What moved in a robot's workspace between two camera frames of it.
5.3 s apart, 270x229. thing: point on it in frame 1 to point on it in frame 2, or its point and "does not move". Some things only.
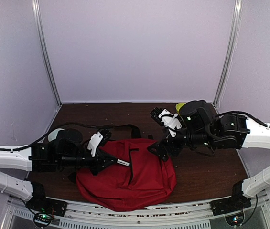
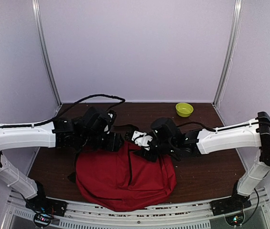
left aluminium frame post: [45, 50] does not move
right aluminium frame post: [232, 45] does not move
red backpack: [149, 179] does not move
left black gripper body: [66, 161] to [93, 140]
